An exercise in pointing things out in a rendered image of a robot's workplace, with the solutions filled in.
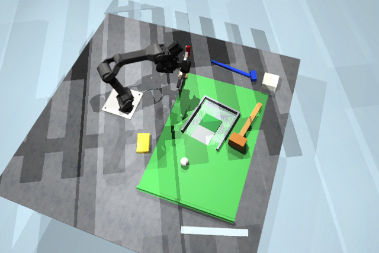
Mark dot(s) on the white flat bar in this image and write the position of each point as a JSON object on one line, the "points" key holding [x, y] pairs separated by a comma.
{"points": [[215, 231]]}

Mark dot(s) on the white golf ball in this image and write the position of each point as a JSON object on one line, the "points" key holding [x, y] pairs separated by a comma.
{"points": [[184, 161]]}

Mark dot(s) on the orange mallet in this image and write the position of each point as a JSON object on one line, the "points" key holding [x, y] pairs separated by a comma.
{"points": [[238, 140]]}

